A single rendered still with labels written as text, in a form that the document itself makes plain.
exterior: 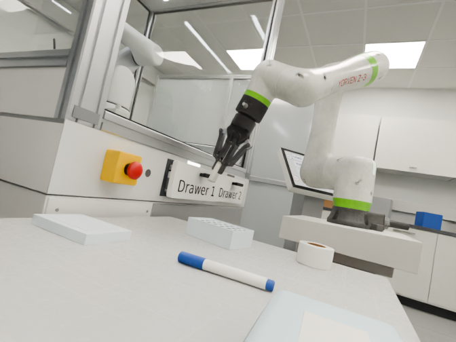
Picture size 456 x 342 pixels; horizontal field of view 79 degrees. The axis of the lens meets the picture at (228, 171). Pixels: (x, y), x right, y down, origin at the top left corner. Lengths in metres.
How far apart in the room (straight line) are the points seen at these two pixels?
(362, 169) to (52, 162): 0.89
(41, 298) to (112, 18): 0.56
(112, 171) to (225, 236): 0.28
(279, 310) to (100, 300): 0.16
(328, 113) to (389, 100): 3.60
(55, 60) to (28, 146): 0.19
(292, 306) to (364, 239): 0.66
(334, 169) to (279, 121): 1.67
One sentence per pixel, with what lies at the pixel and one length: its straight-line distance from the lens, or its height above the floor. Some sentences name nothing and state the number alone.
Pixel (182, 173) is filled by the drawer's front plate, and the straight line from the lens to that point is 0.84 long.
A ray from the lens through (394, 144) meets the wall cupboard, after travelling 4.21.
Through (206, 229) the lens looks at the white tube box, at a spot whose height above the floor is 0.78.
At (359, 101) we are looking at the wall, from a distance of 4.76.
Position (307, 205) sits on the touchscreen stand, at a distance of 1.77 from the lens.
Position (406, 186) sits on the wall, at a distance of 4.50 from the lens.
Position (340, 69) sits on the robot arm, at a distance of 0.96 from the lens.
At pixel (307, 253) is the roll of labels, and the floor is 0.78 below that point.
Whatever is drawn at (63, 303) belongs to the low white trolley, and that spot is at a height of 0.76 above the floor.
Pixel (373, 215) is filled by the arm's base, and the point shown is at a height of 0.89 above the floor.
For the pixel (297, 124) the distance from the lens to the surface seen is 2.62.
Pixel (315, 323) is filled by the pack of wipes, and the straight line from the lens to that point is 0.21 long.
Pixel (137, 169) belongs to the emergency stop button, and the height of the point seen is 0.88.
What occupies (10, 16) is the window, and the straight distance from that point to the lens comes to 0.98.
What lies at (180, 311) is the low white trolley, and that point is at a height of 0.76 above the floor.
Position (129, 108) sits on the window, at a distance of 0.74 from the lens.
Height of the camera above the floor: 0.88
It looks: 4 degrees up
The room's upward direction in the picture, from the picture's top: 12 degrees clockwise
